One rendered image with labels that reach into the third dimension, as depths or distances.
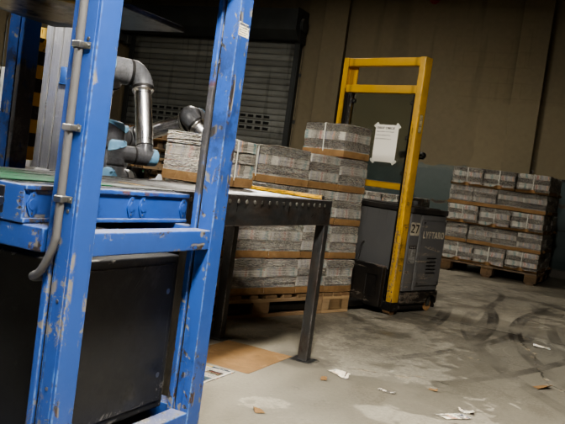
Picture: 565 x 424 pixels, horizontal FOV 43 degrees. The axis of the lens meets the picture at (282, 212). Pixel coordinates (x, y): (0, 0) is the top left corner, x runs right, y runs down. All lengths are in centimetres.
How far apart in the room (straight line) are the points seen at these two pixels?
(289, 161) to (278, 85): 742
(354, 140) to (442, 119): 601
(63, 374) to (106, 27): 82
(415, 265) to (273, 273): 138
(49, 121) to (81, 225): 208
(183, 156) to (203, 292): 128
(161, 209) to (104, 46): 67
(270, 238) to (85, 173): 281
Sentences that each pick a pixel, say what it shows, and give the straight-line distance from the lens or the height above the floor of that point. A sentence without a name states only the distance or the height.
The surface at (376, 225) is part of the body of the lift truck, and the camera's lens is 550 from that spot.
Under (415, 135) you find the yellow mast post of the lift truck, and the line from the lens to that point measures 520.
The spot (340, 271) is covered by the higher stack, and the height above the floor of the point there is 29.
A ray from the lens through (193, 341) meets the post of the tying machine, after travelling 228.
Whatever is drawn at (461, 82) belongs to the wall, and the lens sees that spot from 1092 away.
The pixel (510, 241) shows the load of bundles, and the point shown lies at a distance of 897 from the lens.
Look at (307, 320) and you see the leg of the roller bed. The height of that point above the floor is 20.
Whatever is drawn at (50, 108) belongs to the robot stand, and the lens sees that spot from 379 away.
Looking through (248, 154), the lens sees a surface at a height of 97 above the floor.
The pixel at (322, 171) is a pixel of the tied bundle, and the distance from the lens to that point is 473.
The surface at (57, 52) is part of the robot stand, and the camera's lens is 381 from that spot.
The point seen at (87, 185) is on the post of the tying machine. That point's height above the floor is 81.
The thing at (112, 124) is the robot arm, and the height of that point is 103.
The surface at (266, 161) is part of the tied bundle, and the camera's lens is 449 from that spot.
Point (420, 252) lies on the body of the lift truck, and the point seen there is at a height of 46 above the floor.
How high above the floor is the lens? 90
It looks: 3 degrees down
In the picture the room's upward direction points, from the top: 8 degrees clockwise
